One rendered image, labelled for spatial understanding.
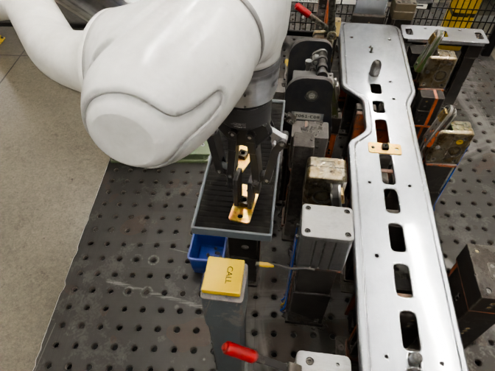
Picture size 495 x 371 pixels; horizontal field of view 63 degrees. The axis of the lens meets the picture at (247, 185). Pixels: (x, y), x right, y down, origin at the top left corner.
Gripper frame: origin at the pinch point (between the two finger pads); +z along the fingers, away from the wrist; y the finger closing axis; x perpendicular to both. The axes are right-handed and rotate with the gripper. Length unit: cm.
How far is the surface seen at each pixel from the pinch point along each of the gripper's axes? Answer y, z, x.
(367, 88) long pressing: 21, 20, 64
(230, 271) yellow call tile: 1.3, 4.1, -13.6
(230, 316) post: 2.3, 11.6, -17.6
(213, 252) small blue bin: -13, 50, 15
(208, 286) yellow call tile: -1.3, 4.1, -17.0
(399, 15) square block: 30, 18, 110
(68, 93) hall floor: -169, 120, 151
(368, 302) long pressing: 25.8, 20.1, -5.0
